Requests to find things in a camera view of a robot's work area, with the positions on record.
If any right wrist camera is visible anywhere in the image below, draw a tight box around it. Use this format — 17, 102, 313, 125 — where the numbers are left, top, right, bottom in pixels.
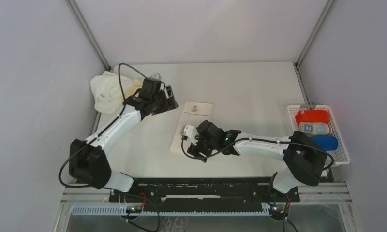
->
180, 120, 225, 146

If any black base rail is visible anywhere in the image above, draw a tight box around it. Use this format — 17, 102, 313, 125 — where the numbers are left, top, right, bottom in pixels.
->
109, 177, 300, 213

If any white plastic basket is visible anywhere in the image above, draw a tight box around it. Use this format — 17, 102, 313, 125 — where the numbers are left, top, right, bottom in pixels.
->
287, 104, 351, 167

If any yellow towel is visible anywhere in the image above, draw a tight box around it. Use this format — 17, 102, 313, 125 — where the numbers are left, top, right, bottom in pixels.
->
124, 79, 143, 98

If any cream towel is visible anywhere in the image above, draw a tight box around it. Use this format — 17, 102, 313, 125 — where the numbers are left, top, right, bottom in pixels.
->
170, 100, 213, 154

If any blue towel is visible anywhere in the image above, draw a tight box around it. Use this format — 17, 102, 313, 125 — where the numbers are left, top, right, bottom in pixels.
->
311, 135, 339, 151

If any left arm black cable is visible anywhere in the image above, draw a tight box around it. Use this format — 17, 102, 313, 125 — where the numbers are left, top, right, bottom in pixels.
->
58, 62, 148, 189

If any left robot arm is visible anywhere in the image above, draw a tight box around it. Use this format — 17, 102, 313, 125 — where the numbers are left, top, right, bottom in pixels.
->
60, 85, 178, 202

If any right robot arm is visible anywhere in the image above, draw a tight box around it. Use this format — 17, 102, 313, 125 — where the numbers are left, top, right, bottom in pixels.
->
181, 126, 334, 201

